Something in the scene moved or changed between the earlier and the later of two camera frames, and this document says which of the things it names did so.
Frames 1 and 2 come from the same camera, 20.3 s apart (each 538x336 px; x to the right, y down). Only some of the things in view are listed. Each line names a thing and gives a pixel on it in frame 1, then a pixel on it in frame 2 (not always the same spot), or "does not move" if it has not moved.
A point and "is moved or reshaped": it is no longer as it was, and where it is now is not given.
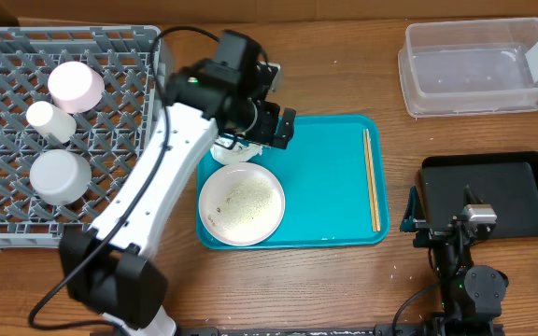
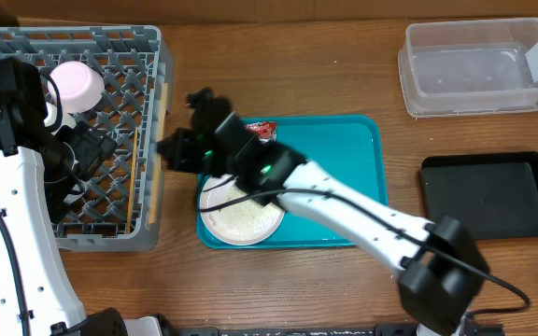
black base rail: (375, 330) does not move
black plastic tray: (517, 189) does not move
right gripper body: (435, 224) → (199, 135)
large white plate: (242, 203) does not move
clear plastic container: (475, 67) does not move
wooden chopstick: (375, 218) is moved or reshaped
